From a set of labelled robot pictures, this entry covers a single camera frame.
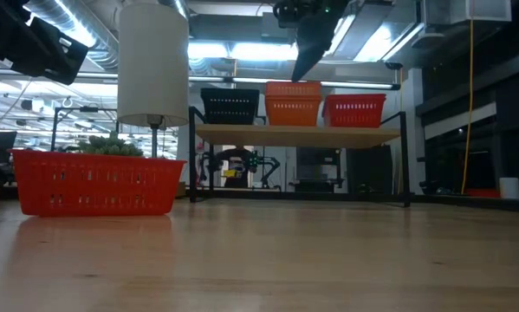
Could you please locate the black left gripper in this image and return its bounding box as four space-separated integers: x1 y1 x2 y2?
7 16 90 87

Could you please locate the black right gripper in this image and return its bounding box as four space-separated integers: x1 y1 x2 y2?
272 0 354 83

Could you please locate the orange plastic slotted basket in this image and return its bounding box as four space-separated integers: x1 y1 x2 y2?
264 81 323 98
264 94 323 127

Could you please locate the red plastic slotted basket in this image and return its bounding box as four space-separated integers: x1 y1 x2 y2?
8 148 187 218
321 93 388 129

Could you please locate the black plastic slotted basket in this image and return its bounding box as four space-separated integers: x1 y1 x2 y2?
199 87 262 127

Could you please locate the ceiling light panel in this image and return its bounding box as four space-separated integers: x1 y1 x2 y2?
352 21 425 64
186 41 300 62

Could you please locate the white shade lamp wooden base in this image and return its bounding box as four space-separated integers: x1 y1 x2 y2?
116 2 191 159

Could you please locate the small green potted plant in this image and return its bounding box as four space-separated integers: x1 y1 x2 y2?
76 132 146 158

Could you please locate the black cabinet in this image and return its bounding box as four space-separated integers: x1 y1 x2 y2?
345 145 393 195

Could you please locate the white ceiling air unit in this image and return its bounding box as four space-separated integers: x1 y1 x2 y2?
422 0 513 26

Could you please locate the dark storage rack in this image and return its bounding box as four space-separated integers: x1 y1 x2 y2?
416 0 519 198

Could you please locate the red low object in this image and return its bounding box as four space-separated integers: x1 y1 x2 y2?
464 187 502 199

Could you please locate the white cylindrical container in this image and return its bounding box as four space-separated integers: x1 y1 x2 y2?
498 176 519 201

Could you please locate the silver ventilation duct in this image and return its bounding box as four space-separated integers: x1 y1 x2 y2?
23 0 126 73

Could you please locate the wooden shelf black metal frame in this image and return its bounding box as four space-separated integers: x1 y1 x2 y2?
187 105 412 209

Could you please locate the hanging yellow cable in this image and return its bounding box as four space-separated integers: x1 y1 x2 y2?
459 19 476 196

